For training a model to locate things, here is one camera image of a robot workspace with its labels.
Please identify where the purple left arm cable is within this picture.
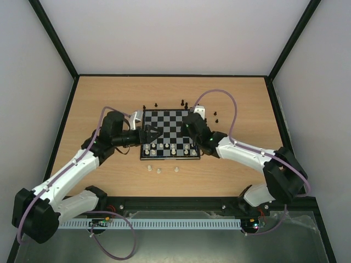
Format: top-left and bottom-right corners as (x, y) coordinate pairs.
(16, 106), (137, 260)

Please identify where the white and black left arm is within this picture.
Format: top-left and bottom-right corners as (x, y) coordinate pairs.
(12, 107), (163, 244)

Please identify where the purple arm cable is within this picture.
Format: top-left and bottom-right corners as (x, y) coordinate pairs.
(16, 106), (137, 260)
(191, 89), (312, 237)

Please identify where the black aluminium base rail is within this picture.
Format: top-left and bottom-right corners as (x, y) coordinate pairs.
(27, 196), (319, 217)

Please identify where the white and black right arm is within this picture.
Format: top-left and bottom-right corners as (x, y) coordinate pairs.
(181, 113), (308, 215)

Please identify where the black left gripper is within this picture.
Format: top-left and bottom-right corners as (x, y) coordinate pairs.
(114, 124), (163, 147)

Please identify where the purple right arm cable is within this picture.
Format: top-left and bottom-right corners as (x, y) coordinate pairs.
(191, 89), (312, 237)

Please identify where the light blue slotted cable duct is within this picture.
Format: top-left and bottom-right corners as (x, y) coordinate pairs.
(59, 218), (241, 230)

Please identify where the black and silver chessboard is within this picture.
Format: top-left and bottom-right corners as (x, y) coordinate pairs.
(140, 109), (201, 161)

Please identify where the black enclosure frame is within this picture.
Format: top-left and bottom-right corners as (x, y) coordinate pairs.
(5, 0), (338, 263)

